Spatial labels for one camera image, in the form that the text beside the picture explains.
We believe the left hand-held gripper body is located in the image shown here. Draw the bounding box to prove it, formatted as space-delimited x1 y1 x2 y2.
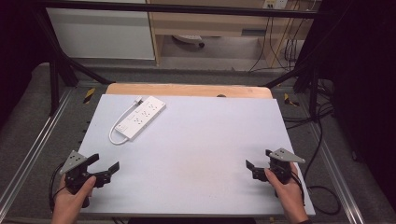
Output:
59 150 106 209

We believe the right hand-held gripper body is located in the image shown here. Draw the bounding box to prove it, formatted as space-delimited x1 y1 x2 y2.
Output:
268 147 307 199

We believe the person's right hand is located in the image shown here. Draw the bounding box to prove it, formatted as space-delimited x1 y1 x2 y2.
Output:
264 161 310 224

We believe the person's left hand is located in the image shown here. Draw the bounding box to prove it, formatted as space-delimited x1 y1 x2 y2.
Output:
50 174 98 224

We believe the white power strip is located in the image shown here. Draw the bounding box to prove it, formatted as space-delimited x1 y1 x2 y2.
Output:
114 95 167 140

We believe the wooden table board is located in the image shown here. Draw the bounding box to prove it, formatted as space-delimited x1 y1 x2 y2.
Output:
105 82 274 100

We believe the black curtain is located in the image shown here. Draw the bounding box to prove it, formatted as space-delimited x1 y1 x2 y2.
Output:
0 0 54 125
298 0 396 213

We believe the white cabinet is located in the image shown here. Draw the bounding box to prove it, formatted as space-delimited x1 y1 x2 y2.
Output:
46 0 156 61

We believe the white device with black wheel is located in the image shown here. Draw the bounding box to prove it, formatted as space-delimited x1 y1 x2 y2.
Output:
172 34 206 49

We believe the light wooden desk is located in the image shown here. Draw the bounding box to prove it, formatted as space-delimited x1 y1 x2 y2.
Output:
145 0 316 67

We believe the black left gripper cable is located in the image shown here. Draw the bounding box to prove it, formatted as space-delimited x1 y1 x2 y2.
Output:
48 161 67 213

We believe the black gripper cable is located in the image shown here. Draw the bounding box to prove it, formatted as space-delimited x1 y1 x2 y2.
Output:
290 169 342 217
48 161 67 213

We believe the white power strip cable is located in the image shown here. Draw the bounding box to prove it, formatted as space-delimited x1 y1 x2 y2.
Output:
107 95 145 146

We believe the aluminium rail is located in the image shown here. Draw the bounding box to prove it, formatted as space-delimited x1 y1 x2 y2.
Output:
0 88 76 216
306 122 366 224

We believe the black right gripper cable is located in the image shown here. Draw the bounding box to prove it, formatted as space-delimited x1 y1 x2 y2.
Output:
290 169 342 217

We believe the bundle of black cables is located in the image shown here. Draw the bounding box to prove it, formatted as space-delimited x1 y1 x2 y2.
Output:
248 12 337 181

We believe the white wall socket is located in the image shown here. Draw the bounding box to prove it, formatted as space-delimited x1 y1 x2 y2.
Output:
262 0 290 10

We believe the black metal frame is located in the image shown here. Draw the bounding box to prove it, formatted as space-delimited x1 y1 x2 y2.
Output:
29 0 325 117

